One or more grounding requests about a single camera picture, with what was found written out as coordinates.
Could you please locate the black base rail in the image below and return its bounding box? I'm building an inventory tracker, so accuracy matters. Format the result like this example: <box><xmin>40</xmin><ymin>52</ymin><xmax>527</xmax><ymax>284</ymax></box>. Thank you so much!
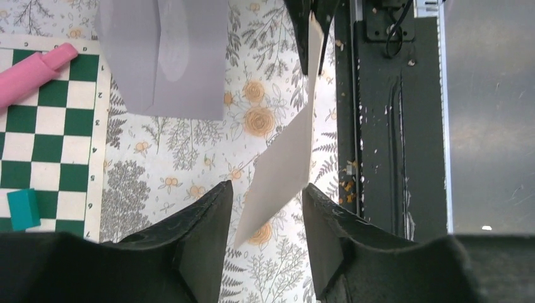
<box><xmin>334</xmin><ymin>1</ymin><xmax>452</xmax><ymax>242</ymax></box>

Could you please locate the teal cube block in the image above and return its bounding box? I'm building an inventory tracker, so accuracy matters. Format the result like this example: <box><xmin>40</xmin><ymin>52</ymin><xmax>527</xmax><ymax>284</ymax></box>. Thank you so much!
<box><xmin>7</xmin><ymin>189</ymin><xmax>41</xmax><ymax>231</ymax></box>

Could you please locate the green white chessboard mat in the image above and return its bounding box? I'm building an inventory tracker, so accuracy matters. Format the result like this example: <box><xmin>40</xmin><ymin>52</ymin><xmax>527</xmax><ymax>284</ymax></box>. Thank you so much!
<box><xmin>1</xmin><ymin>40</ymin><xmax>111</xmax><ymax>242</ymax></box>

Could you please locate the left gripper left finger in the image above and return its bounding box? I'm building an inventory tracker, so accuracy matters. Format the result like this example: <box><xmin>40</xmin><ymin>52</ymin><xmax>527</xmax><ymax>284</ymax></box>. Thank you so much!
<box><xmin>1</xmin><ymin>181</ymin><xmax>233</xmax><ymax>302</ymax></box>

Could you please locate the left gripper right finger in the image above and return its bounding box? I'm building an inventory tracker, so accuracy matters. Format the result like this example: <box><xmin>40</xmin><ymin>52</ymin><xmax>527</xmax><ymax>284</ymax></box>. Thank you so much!
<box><xmin>302</xmin><ymin>184</ymin><xmax>534</xmax><ymax>302</ymax></box>

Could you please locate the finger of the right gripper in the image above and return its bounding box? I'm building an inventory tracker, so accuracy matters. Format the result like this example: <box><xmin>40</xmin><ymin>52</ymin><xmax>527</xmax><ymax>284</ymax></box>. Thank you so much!
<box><xmin>284</xmin><ymin>0</ymin><xmax>313</xmax><ymax>76</ymax></box>
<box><xmin>314</xmin><ymin>0</ymin><xmax>340</xmax><ymax>73</ymax></box>

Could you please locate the floral table cloth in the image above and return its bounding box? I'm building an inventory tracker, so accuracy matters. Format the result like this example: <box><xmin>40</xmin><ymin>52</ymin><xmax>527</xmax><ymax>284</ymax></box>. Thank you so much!
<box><xmin>0</xmin><ymin>0</ymin><xmax>356</xmax><ymax>303</ymax></box>

